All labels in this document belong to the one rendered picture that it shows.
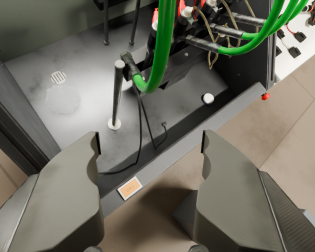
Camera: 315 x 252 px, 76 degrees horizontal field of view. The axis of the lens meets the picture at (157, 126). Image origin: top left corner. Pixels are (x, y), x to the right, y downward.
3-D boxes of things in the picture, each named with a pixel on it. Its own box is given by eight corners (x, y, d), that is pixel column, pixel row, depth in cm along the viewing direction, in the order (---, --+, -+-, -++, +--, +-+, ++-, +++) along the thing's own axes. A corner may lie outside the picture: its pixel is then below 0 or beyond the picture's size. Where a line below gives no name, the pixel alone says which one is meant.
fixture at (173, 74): (135, 107, 67) (143, 85, 53) (118, 83, 68) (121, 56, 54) (207, 63, 78) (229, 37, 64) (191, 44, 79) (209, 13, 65)
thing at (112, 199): (103, 212, 60) (101, 221, 45) (94, 199, 60) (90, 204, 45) (238, 108, 81) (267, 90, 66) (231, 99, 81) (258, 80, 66)
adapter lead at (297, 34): (302, 40, 72) (308, 36, 70) (300, 43, 71) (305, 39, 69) (278, 16, 73) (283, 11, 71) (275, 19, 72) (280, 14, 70)
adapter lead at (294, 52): (297, 56, 69) (303, 52, 67) (293, 59, 69) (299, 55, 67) (276, 29, 71) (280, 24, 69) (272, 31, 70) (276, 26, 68)
